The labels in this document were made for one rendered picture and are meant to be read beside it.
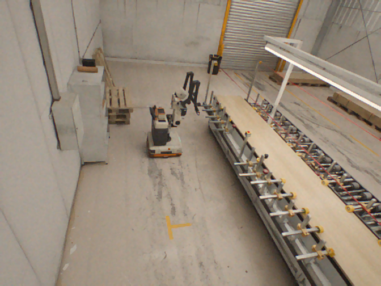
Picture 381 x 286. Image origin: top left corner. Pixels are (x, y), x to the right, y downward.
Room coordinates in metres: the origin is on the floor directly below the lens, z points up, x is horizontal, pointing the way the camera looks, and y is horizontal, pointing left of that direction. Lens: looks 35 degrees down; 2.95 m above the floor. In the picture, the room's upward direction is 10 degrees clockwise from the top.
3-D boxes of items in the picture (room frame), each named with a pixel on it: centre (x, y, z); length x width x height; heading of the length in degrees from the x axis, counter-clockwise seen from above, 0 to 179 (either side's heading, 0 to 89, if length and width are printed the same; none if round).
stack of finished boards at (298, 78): (10.42, -4.39, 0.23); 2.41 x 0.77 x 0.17; 111
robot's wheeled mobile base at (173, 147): (3.82, 0.55, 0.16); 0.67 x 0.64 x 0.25; 109
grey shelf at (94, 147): (3.43, 1.82, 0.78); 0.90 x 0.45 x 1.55; 19
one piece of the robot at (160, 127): (3.79, 0.64, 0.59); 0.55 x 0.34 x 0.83; 19
